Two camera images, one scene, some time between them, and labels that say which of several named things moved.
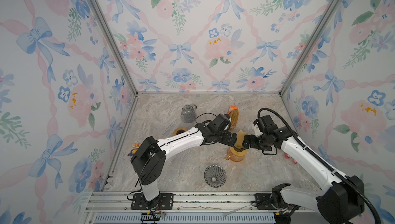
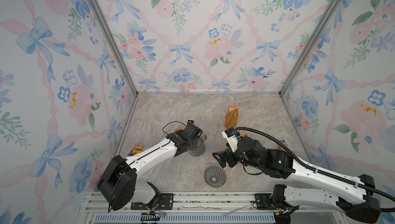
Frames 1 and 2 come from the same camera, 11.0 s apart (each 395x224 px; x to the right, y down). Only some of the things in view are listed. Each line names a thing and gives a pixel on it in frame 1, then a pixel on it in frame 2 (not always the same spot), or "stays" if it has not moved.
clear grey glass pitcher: x=188 y=114 → x=201 y=148
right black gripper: x=251 y=138 → x=228 y=154
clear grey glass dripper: x=215 y=175 stays
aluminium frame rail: x=191 y=208 stays
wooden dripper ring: x=179 y=130 stays
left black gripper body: x=217 y=137 → x=190 y=145
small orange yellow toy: x=135 y=147 stays
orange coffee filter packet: x=233 y=112 stays
